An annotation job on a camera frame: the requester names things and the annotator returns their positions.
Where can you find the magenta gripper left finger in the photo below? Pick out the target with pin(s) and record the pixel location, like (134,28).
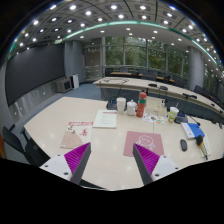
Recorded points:
(69,166)

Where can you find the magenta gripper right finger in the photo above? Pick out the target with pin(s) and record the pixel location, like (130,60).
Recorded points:
(151,166)

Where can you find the pink mouse pad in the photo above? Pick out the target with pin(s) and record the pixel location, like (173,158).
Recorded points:
(150,141)

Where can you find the dark grey computer mouse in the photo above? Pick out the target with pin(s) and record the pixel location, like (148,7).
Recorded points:
(183,144)

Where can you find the colourful sticker sheet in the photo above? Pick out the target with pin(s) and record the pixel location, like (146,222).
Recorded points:
(156,119)

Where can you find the black office chair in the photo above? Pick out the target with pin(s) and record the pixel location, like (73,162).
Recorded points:
(31,151)

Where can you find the red water bottle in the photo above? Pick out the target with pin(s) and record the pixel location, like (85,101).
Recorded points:
(141,104)

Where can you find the white paper booklet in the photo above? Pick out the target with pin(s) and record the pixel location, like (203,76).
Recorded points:
(105,119)

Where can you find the white lidded mug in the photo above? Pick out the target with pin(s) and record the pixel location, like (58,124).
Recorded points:
(131,108)

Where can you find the green and white cup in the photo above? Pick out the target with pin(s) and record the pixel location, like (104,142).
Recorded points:
(172,114)

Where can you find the black yellow marker pen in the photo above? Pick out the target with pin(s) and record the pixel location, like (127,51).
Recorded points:
(201,145)

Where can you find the white paper cup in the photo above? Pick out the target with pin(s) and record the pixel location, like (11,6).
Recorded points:
(121,102)

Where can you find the long curved conference desk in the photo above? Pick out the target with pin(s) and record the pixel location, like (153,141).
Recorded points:
(188,102)

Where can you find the grey crt monitor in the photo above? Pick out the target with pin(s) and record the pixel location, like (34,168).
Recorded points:
(63,86)

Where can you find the large dark wall screen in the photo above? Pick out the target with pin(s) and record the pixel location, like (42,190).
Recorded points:
(32,68)

